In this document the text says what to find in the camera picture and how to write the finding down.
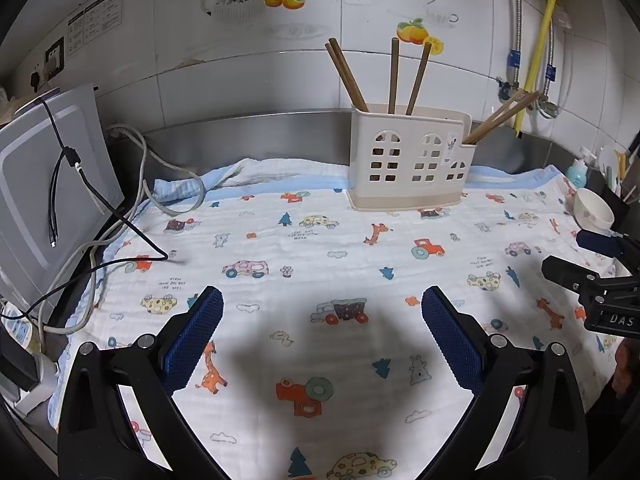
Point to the orange and lemon sticker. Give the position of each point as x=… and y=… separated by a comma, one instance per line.
x=417, y=35

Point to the wall label sticker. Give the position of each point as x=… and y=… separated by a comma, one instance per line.
x=97, y=17

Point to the blue pump bottle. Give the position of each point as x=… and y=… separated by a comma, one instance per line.
x=577, y=172

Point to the printed white blanket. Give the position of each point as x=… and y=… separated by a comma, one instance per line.
x=325, y=260

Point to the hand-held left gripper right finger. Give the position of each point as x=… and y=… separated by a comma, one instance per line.
x=450, y=345

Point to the white ladle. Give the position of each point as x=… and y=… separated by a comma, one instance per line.
x=611, y=160

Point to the wall socket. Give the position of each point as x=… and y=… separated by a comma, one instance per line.
x=55, y=57

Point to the black utensil container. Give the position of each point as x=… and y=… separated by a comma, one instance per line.
x=612, y=200

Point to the beige plastic utensil holder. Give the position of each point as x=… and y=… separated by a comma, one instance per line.
x=410, y=170

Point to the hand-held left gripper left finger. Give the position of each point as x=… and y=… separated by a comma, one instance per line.
x=197, y=345

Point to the metal water valve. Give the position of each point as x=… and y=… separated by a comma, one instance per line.
x=547, y=107

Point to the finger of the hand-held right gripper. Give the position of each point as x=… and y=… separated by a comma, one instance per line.
x=567, y=269
x=595, y=243

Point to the white appliance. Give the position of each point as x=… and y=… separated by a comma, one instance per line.
x=45, y=185

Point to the white power strip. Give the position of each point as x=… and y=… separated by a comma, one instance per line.
x=20, y=332

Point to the white bowl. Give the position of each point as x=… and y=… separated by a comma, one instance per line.
x=592, y=210

